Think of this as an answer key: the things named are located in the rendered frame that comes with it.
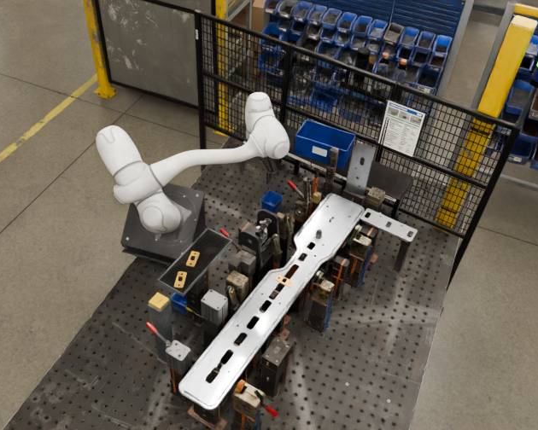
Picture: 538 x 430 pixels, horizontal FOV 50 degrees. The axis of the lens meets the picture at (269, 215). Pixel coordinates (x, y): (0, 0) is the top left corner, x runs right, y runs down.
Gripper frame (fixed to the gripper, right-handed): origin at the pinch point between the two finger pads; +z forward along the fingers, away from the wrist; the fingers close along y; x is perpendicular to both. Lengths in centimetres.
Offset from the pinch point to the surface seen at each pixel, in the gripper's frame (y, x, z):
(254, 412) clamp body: 48, -74, 45
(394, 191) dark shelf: 45, 72, 43
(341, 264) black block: 42, 14, 47
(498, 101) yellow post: 76, 94, -16
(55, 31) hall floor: -376, 206, 146
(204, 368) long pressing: 21, -68, 46
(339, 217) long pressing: 28, 41, 46
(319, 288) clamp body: 42, -8, 43
